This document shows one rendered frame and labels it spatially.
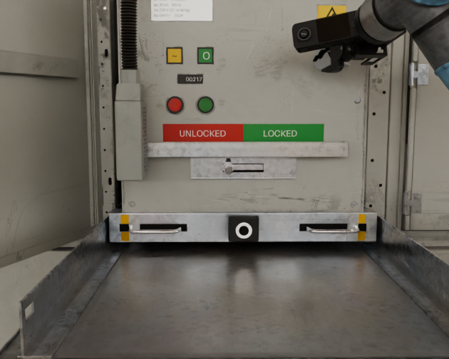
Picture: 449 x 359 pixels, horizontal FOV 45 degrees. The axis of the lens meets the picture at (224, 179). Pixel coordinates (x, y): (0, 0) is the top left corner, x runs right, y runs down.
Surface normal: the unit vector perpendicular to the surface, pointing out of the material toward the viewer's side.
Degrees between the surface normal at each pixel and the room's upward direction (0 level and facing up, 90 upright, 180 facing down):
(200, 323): 0
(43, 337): 0
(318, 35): 77
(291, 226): 90
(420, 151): 90
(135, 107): 90
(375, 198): 90
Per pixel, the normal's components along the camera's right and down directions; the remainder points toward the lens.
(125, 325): 0.00, -0.99
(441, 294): -1.00, 0.00
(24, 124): 0.93, 0.05
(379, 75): 0.01, 0.14
